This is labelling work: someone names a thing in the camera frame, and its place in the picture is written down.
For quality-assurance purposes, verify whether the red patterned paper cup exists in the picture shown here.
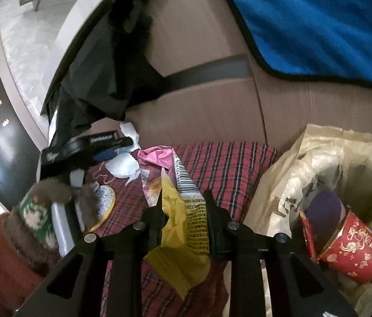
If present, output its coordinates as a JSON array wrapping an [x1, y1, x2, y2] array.
[[316, 211, 372, 285]]

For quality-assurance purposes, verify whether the purple round disc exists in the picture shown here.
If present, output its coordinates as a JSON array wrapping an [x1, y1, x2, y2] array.
[[306, 189, 345, 249]]

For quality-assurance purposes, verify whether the brown backrest panel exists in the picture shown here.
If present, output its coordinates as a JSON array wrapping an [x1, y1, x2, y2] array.
[[125, 0, 372, 160]]

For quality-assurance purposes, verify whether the pink foil wrapper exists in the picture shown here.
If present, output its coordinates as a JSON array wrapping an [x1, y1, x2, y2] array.
[[138, 145, 178, 207]]

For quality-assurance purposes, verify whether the red plaid blanket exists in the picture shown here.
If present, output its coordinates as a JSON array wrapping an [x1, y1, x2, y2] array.
[[83, 141, 279, 317]]

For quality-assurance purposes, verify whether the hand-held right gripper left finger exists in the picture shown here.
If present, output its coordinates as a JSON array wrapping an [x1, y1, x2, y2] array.
[[12, 188, 167, 317]]

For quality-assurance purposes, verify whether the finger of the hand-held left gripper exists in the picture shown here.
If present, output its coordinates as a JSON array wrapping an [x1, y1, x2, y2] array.
[[72, 131, 134, 163]]

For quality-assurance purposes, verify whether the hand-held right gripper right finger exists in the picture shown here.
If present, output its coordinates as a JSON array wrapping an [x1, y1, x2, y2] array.
[[204, 189, 358, 317]]

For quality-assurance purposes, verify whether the white curved ledge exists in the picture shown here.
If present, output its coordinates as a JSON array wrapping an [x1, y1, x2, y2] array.
[[0, 0, 134, 146]]

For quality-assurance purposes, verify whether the white blue face mask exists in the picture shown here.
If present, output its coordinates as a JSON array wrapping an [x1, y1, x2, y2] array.
[[93, 146, 142, 187]]

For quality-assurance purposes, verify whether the beige plastic bag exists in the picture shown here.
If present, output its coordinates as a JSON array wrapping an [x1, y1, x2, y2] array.
[[243, 123, 372, 317]]

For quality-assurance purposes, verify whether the white crumpled tissue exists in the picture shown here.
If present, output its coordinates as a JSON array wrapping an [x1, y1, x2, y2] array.
[[119, 121, 140, 146]]

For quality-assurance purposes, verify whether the red packet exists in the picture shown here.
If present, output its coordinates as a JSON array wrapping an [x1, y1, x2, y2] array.
[[297, 209, 322, 259]]

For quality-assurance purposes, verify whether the gold round foil lid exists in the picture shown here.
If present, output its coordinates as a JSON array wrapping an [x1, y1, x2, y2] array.
[[88, 184, 117, 232]]

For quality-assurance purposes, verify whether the blue towel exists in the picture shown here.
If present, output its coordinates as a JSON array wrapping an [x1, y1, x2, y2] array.
[[210, 0, 372, 92]]

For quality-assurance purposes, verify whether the yellow snack wrapper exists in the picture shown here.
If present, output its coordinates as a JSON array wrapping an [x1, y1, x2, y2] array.
[[145, 145, 211, 300]]

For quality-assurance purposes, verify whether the black cloth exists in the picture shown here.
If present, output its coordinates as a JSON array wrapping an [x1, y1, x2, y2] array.
[[40, 0, 171, 150]]

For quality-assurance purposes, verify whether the dark grey strap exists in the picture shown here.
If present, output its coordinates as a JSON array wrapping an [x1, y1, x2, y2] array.
[[159, 54, 251, 92]]

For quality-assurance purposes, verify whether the person's left hand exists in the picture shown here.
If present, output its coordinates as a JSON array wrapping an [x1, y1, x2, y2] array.
[[4, 178, 74, 263]]

